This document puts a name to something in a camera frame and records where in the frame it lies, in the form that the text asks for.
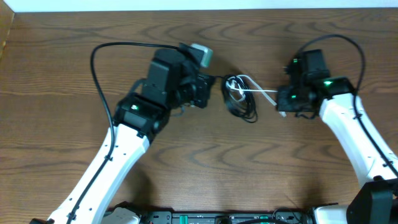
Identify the black USB cable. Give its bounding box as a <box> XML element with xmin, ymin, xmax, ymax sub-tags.
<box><xmin>215</xmin><ymin>73</ymin><xmax>259</xmax><ymax>124</ymax></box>

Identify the white USB cable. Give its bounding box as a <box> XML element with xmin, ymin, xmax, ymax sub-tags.
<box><xmin>224</xmin><ymin>73</ymin><xmax>287</xmax><ymax>118</ymax></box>

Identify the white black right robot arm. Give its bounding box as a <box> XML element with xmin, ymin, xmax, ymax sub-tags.
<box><xmin>277</xmin><ymin>50</ymin><xmax>397</xmax><ymax>223</ymax></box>

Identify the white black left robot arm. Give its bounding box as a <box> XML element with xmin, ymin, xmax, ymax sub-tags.
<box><xmin>44</xmin><ymin>44</ymin><xmax>215</xmax><ymax>223</ymax></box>

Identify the wooden side panel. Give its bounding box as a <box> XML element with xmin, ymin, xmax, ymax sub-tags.
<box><xmin>0</xmin><ymin>0</ymin><xmax>15</xmax><ymax>57</ymax></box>

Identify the black left camera cable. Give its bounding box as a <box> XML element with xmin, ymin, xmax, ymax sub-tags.
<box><xmin>67</xmin><ymin>41</ymin><xmax>187</xmax><ymax>224</ymax></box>

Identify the black camera cable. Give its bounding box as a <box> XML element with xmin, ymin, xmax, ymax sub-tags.
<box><xmin>294</xmin><ymin>33</ymin><xmax>398</xmax><ymax>178</ymax></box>
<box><xmin>67</xmin><ymin>41</ymin><xmax>187</xmax><ymax>224</ymax></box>

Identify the black right camera cable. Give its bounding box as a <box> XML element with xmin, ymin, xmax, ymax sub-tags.
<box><xmin>294</xmin><ymin>33</ymin><xmax>398</xmax><ymax>178</ymax></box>

